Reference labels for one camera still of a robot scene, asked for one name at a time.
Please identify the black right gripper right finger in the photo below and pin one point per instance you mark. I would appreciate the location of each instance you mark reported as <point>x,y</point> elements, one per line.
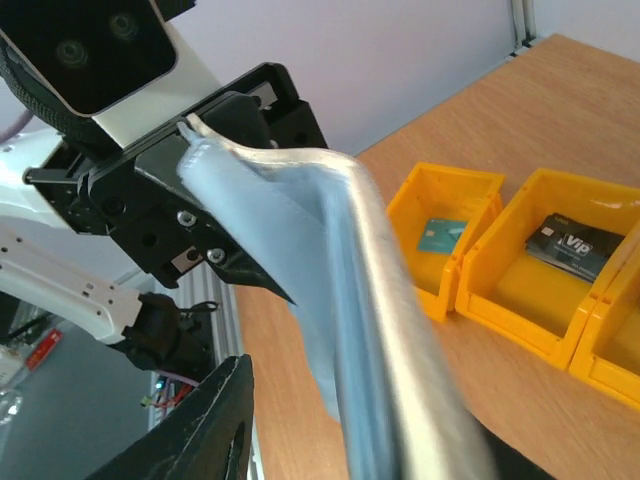
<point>510,463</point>

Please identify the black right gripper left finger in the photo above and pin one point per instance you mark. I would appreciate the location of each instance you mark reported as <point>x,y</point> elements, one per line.
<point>208,436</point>

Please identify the black VIP card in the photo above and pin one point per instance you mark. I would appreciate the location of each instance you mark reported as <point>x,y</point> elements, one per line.
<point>572,247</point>

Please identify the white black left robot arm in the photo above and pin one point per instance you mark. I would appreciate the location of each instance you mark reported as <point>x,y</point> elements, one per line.
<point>114,175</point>

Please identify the teal card in bin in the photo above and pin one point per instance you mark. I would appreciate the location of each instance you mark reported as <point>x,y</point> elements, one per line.
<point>441,235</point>

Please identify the yellow plastic bin row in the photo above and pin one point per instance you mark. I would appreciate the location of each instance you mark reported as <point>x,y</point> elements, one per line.
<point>489,277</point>

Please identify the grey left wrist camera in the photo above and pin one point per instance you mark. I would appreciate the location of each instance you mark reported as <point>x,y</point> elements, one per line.
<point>102,72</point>

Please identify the left rear aluminium frame post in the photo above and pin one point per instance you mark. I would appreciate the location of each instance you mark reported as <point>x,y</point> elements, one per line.
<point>524,25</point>

